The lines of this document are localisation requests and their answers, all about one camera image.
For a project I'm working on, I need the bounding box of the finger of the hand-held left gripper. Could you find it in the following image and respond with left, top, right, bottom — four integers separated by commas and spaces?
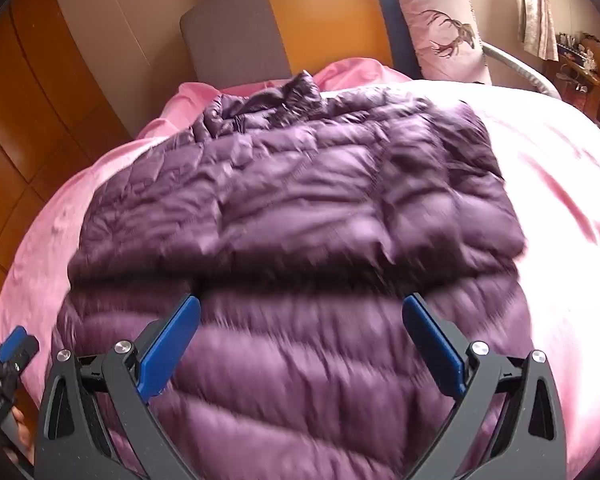
0, 326, 41, 376

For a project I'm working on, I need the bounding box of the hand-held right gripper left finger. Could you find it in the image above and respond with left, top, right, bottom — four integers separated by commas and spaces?
35, 293, 202, 480

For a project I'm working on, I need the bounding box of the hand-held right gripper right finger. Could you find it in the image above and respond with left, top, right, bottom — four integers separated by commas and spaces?
401, 293, 567, 480

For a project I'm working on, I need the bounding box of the purple puffer jacket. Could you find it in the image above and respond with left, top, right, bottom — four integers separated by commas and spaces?
52, 71, 536, 480

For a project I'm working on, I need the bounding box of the person's left hand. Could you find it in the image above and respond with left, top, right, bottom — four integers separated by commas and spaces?
7, 406, 36, 467

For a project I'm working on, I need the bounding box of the pink blanket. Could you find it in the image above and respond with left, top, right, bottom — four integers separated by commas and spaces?
0, 57, 600, 480

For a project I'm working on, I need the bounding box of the wooden wardrobe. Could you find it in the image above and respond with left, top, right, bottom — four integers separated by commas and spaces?
0, 0, 133, 361

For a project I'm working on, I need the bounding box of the cluttered wooden desk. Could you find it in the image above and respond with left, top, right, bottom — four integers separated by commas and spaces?
555, 32, 600, 146

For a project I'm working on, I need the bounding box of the pink deer print pillow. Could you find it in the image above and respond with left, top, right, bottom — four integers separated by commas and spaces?
385, 0, 493, 86

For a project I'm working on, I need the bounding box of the grey orange blue headboard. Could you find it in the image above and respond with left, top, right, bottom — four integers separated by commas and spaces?
180, 0, 461, 93

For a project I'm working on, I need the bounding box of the pink patterned curtain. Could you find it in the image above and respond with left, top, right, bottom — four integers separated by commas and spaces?
519, 0, 561, 62

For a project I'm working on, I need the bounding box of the white curved bed rail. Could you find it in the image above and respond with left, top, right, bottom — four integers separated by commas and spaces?
480, 42, 562, 101

